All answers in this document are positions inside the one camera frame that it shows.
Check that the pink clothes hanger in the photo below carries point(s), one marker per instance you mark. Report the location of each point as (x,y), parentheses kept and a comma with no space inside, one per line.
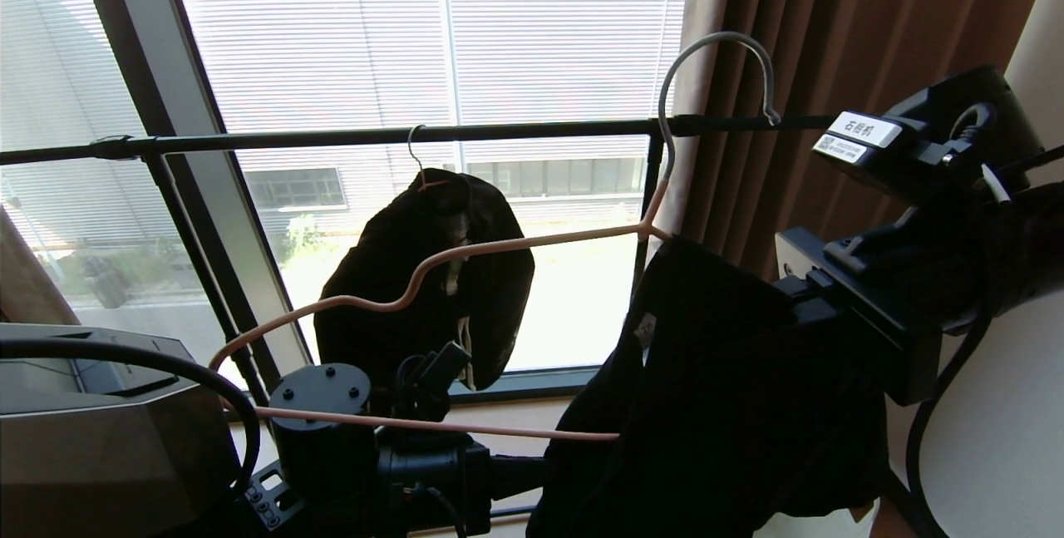
(412,151)
(515,244)

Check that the window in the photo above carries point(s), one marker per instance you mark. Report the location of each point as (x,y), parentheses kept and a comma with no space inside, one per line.
(349,31)

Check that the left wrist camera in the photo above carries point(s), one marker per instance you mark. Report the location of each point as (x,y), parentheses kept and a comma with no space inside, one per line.
(436,372)

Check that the black clothes rack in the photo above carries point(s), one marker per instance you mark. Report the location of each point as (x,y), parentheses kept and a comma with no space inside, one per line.
(332,137)

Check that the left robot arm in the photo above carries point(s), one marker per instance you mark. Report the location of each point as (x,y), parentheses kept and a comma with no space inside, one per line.
(83,438)

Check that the brown curtain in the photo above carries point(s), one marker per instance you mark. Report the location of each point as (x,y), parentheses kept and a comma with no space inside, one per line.
(831,22)
(33,288)

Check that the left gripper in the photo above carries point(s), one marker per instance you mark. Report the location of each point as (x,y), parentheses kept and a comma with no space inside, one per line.
(432,480)

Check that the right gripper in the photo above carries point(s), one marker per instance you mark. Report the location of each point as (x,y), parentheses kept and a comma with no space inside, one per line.
(881,330)

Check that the black garment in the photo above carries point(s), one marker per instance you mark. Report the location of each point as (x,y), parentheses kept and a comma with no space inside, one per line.
(391,272)
(731,405)

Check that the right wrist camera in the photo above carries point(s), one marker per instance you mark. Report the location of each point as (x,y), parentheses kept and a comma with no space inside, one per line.
(956,130)

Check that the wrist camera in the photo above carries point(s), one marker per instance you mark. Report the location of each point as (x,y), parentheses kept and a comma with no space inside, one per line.
(956,130)
(436,372)

